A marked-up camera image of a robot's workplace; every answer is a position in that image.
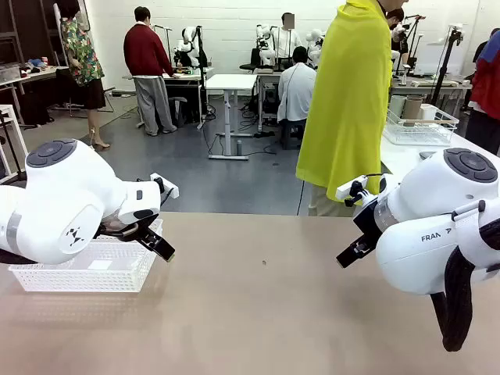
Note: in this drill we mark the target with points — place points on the person in red sweater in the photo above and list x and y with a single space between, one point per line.
146 51

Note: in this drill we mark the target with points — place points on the long cluttered desk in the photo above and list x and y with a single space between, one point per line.
35 74

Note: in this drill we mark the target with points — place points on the person in yellow cape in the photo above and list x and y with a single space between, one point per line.
347 97

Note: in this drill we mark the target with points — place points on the white height-adjustable desk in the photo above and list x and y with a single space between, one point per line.
230 82

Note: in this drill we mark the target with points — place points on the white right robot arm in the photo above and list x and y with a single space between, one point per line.
426 203

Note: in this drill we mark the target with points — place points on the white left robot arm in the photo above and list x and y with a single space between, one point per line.
58 195

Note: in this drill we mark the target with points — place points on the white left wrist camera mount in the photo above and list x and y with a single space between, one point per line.
166 187

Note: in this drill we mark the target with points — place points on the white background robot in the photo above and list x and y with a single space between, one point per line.
189 45
263 43
314 43

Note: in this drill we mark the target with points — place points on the black camera tripod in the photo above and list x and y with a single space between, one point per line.
445 66

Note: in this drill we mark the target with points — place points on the person in red blue jacket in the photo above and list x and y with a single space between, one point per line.
486 90

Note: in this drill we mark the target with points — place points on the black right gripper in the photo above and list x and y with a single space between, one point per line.
367 220

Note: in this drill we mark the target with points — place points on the grey stool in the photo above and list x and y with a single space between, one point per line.
293 134

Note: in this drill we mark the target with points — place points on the seated person in white shirt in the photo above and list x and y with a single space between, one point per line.
297 90

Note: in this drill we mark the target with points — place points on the standing person in white shirt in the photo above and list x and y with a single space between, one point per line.
287 35

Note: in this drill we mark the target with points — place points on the white side table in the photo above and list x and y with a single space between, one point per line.
398 154

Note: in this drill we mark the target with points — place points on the grey workbench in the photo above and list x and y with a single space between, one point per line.
183 78

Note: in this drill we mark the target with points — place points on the white perforated plastic basket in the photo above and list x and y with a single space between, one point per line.
97 273

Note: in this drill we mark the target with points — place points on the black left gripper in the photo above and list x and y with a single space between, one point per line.
145 219

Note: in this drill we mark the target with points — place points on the small grey pad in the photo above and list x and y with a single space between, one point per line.
427 155

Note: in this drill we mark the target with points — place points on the person in floral shirt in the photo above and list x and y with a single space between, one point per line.
80 54

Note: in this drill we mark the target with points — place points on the small white frame table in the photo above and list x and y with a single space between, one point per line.
11 117

